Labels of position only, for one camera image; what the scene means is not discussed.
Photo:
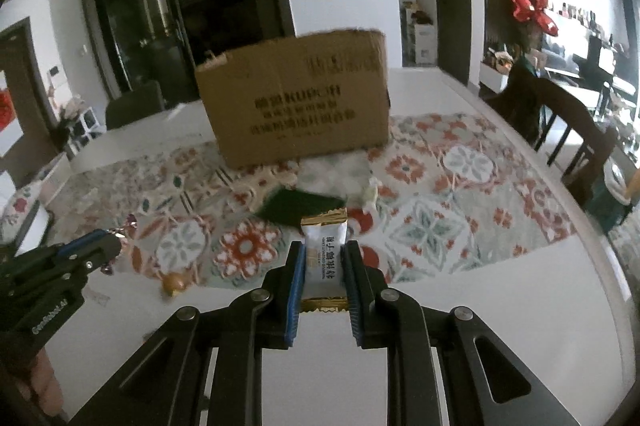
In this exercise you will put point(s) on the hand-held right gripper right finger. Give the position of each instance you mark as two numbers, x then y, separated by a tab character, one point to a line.
353	291

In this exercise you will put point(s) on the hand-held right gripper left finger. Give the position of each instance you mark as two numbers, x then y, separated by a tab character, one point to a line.
296	291

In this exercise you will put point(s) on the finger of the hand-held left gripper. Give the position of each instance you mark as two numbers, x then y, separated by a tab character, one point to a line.
97	267
95	243

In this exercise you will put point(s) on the white gold-edged snack packet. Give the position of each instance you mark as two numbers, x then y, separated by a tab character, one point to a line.
324	251

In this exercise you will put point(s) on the brown cardboard box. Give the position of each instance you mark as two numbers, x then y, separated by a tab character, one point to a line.
295	101

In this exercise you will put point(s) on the person's left hand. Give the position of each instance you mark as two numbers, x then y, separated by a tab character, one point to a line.
42	383

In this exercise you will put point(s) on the round golden candy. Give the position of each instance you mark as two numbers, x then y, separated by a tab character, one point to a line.
175	284

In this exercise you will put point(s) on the dark green snack packet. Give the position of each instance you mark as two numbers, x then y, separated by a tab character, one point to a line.
300	206

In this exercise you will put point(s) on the crumpled white wrapper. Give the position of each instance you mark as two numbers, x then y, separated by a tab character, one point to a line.
370	196

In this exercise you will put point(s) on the white small rack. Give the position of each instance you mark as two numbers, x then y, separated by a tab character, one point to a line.
82	128

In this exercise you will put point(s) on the patterned table runner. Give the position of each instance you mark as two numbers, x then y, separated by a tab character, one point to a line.
440	196

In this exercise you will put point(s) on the dark upholstered chair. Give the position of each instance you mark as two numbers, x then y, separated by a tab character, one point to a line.
135	103

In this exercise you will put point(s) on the red paper door poster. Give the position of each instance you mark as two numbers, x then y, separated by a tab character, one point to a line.
5	106

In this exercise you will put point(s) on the brown wooden door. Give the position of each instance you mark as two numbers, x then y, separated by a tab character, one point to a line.
25	86

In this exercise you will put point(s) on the white low cabinet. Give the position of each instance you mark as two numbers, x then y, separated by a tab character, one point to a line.
495	76

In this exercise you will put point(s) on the dark glass sliding door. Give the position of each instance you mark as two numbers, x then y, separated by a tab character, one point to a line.
185	1

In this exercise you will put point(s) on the dark wooden chair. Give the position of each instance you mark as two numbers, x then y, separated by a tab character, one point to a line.
555	121

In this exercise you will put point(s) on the dark green stool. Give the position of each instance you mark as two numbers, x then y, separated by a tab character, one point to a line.
620	201

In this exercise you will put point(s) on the red bow balloon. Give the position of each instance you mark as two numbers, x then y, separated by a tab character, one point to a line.
532	11

